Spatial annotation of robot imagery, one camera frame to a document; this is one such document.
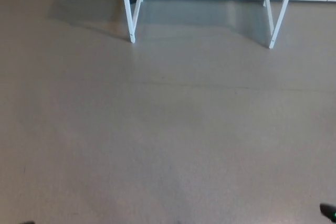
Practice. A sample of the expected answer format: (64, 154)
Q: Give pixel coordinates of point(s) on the white desk leg frame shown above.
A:
(128, 11)
(278, 24)

